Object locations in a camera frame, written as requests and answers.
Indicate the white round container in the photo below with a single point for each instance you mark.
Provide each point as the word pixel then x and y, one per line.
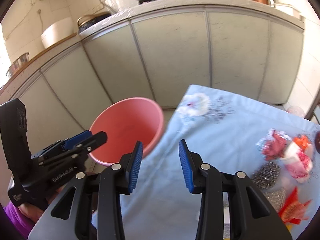
pixel 57 32

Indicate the crumpled red white wrapper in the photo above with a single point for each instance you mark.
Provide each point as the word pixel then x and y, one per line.
pixel 273 145

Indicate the small steel pot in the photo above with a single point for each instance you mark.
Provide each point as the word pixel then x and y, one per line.
pixel 272 3

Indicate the red plastic snack bag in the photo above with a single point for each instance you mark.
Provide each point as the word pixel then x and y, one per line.
pixel 293 211

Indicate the light blue floral tablecloth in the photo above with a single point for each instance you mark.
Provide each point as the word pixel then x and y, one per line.
pixel 223 128

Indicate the dark pan with gold rim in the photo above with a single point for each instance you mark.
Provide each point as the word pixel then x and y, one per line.
pixel 87 21

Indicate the grey kitchen cabinet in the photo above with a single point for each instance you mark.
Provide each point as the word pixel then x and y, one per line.
pixel 156 51

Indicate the dark steel wool scrubber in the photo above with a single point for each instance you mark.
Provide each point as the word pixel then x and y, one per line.
pixel 266 176

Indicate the white rectangular box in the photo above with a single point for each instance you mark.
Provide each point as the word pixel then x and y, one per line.
pixel 288 9

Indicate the orange wrapper piece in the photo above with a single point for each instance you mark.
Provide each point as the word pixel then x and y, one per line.
pixel 302 142

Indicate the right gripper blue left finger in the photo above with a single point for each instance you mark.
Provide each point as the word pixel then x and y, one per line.
pixel 133 166

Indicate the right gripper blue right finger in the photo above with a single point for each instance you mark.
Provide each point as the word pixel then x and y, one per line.
pixel 187 165

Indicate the pink white floral packet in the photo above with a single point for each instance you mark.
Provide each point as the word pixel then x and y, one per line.
pixel 297 163

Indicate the steel bowl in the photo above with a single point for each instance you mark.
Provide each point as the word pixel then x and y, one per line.
pixel 17 64

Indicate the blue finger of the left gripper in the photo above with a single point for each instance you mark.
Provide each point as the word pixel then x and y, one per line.
pixel 89 145
pixel 72 142

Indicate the person's left hand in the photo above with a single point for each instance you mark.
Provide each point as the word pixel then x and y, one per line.
pixel 34 213

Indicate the pink plastic trash bucket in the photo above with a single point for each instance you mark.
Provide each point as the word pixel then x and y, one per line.
pixel 126 122

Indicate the chili sauce jar red lid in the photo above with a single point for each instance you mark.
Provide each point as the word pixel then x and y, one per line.
pixel 317 141

